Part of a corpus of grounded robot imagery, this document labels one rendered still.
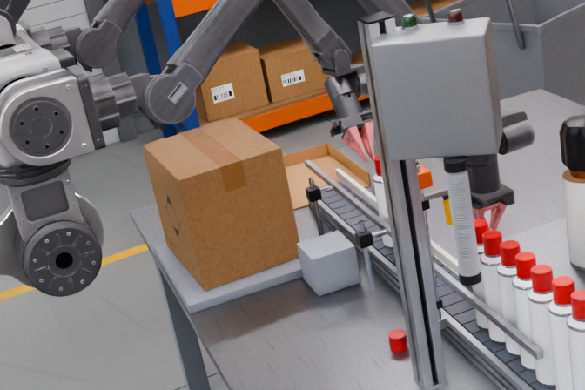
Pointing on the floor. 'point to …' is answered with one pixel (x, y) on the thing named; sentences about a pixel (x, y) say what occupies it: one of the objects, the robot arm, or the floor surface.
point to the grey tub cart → (530, 30)
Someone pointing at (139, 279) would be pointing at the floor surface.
